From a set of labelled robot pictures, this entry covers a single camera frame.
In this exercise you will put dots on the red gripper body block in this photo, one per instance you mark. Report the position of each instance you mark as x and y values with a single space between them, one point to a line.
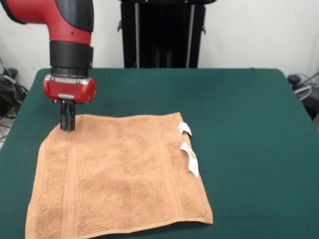
72 90

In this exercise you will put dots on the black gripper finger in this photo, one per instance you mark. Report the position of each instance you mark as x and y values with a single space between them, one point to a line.
64 115
71 115

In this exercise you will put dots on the tan terry towel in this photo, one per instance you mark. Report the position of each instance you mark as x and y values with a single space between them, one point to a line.
124 174

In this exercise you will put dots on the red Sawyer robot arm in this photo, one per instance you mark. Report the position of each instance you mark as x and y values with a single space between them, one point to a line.
67 30

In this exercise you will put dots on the dark green table cloth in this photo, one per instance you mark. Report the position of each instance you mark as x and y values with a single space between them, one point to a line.
249 99

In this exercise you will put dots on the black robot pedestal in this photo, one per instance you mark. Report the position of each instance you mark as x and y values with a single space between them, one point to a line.
162 37

